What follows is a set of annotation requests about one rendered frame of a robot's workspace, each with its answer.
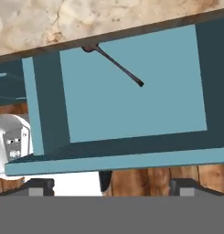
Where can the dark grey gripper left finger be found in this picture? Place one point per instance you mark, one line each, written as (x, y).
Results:
(40, 185)

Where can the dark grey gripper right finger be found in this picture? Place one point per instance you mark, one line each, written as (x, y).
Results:
(182, 184)

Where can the blue open drawer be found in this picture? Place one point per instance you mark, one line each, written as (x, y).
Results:
(131, 115)

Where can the dark blue cabinet front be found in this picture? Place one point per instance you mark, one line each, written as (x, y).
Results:
(9, 87)

